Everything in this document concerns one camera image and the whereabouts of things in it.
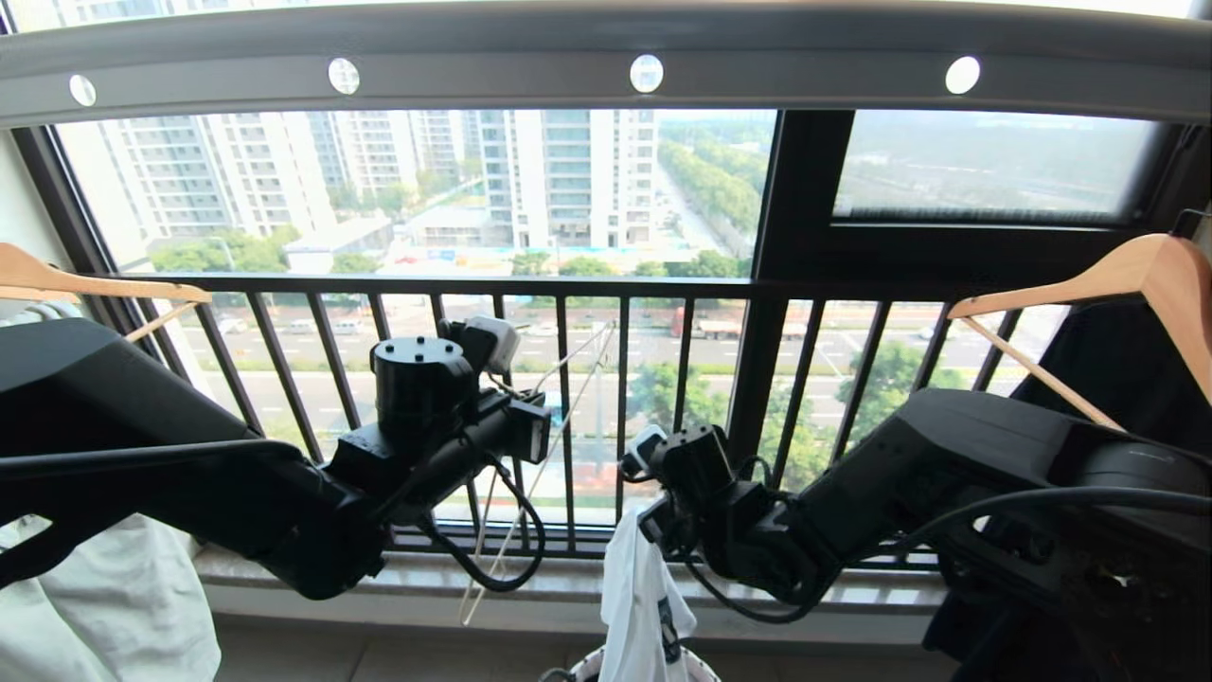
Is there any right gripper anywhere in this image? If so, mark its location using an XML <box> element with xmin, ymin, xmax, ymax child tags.
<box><xmin>638</xmin><ymin>425</ymin><xmax>773</xmax><ymax>562</ymax></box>

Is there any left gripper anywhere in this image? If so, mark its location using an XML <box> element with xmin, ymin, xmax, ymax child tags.
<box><xmin>431</xmin><ymin>390</ymin><xmax>553</xmax><ymax>508</ymax></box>

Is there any white printed garment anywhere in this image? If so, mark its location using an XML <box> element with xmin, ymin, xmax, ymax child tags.
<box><xmin>598</xmin><ymin>500</ymin><xmax>699</xmax><ymax>682</ymax></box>

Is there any laundry basket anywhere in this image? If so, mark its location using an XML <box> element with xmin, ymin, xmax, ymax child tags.
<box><xmin>538</xmin><ymin>648</ymin><xmax>722</xmax><ymax>682</ymax></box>

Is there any black hanging garment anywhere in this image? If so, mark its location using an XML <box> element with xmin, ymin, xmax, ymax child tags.
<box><xmin>1008</xmin><ymin>297</ymin><xmax>1212</xmax><ymax>458</ymax></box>

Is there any white hanging garment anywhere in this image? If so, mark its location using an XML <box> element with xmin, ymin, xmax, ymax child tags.
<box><xmin>0</xmin><ymin>301</ymin><xmax>223</xmax><ymax>682</ymax></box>

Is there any wooden clothes hanger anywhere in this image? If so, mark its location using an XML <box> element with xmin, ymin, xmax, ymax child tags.
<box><xmin>947</xmin><ymin>208</ymin><xmax>1212</xmax><ymax>433</ymax></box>
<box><xmin>0</xmin><ymin>242</ymin><xmax>214</xmax><ymax>344</ymax></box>

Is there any black balcony railing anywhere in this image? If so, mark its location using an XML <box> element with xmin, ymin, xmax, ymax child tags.
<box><xmin>95</xmin><ymin>272</ymin><xmax>1071</xmax><ymax>571</ymax></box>

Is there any stone window sill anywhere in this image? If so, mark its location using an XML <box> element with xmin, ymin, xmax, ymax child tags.
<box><xmin>193</xmin><ymin>544</ymin><xmax>950</xmax><ymax>647</ymax></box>

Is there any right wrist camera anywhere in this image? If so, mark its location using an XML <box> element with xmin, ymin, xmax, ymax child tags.
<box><xmin>619</xmin><ymin>423</ymin><xmax>669</xmax><ymax>482</ymax></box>

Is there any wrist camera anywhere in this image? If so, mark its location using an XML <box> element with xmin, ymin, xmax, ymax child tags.
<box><xmin>438</xmin><ymin>315</ymin><xmax>523</xmax><ymax>380</ymax></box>
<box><xmin>619</xmin><ymin>423</ymin><xmax>669</xmax><ymax>482</ymax></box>

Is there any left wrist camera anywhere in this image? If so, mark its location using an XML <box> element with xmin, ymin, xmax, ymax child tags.
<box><xmin>438</xmin><ymin>315</ymin><xmax>523</xmax><ymax>380</ymax></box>

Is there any black window frame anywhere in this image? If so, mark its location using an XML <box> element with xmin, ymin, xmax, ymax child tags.
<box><xmin>0</xmin><ymin>108</ymin><xmax>1212</xmax><ymax>475</ymax></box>

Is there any grey drying rail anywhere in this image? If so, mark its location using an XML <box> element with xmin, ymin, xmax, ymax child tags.
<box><xmin>0</xmin><ymin>0</ymin><xmax>1212</xmax><ymax>130</ymax></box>

